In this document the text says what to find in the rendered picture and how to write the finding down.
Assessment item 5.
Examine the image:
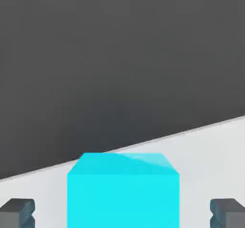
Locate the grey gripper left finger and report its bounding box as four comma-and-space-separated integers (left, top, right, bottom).
0, 198, 36, 228

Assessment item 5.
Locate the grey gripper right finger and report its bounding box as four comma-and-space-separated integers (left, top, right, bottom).
210, 198, 245, 228

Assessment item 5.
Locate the small cyan cube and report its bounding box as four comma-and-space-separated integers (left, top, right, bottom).
67, 152, 180, 228

